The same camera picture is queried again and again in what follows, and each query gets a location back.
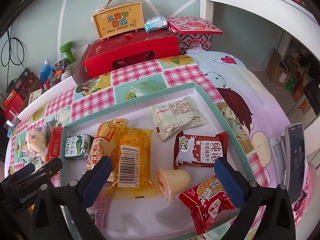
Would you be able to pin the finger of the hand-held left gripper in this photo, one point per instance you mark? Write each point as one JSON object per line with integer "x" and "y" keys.
{"x": 23, "y": 171}
{"x": 51, "y": 167}

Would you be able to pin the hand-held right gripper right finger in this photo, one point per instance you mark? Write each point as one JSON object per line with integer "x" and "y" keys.
{"x": 230, "y": 182}

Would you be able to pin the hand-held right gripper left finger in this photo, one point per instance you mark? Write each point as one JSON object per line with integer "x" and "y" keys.
{"x": 97, "y": 180}

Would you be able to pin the red snack packet orange flower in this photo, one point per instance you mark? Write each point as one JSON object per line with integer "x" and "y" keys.
{"x": 207, "y": 205}

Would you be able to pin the green white bean biscuit packet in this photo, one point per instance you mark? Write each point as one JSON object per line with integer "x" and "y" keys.
{"x": 77, "y": 146}

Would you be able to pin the pink white snack packet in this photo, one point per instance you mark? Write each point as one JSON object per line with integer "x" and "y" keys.
{"x": 97, "y": 215}

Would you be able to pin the red white milk biscuit packet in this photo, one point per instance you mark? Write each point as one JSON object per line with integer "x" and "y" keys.
{"x": 200, "y": 152}

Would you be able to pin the yellow clear cake packet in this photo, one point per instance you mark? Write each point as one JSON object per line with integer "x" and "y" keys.
{"x": 135, "y": 140}

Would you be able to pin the white tray with teal rim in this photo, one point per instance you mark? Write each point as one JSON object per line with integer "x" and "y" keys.
{"x": 140, "y": 120}

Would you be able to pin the cream biscuit packet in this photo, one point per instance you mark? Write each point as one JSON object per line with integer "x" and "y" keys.
{"x": 175, "y": 117}

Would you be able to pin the red patterned cake packet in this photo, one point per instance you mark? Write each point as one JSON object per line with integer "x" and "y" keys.
{"x": 53, "y": 146}

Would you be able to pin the bread in clear wrapper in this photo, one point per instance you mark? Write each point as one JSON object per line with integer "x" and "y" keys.
{"x": 36, "y": 142}

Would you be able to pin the clear dark snack packet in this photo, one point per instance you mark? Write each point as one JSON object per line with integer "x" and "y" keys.
{"x": 51, "y": 125}

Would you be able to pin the yellow swiss roll packet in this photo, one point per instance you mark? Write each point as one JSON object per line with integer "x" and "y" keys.
{"x": 105, "y": 137}

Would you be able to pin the clear plastic box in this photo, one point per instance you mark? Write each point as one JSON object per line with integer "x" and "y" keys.
{"x": 11, "y": 118}

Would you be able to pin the orange jelly cup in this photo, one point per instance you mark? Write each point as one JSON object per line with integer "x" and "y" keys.
{"x": 175, "y": 180}

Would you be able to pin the white phone stand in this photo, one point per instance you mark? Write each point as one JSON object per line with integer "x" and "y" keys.
{"x": 276, "y": 145}

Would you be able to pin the smartphone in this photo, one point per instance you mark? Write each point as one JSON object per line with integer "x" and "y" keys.
{"x": 295, "y": 160}

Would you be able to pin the orange flat box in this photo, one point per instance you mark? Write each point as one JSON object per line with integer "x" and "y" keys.
{"x": 11, "y": 100}

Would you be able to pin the cream printed carton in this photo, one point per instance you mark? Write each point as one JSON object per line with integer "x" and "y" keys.
{"x": 33, "y": 96}

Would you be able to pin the dark red box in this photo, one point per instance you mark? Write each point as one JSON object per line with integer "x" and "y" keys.
{"x": 25, "y": 80}

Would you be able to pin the blue liquid bottle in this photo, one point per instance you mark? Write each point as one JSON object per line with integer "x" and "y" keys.
{"x": 46, "y": 71}

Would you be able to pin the colourful snack bag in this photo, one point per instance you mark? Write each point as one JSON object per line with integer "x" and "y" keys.
{"x": 58, "y": 70}

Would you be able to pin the cartoon printed cloth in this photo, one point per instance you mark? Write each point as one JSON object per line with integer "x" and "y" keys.
{"x": 250, "y": 80}

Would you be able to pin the orange carton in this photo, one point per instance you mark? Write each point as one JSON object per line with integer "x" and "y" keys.
{"x": 301, "y": 96}

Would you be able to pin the green box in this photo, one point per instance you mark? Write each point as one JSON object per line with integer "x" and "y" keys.
{"x": 291, "y": 83}

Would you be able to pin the green dumbbell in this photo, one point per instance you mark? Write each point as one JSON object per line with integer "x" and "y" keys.
{"x": 67, "y": 51}

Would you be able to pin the cardboard box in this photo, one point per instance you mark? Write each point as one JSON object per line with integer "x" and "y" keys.
{"x": 277, "y": 67}

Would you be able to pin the red gift box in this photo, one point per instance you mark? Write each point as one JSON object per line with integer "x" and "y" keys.
{"x": 112, "y": 51}

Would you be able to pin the yellow handbag shaped box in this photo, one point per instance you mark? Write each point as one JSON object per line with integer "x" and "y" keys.
{"x": 117, "y": 22}

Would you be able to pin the red patterned tin box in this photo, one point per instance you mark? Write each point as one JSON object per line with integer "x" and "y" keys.
{"x": 195, "y": 27}

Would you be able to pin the wet wipes pack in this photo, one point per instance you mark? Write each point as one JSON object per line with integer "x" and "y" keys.
{"x": 156, "y": 23}

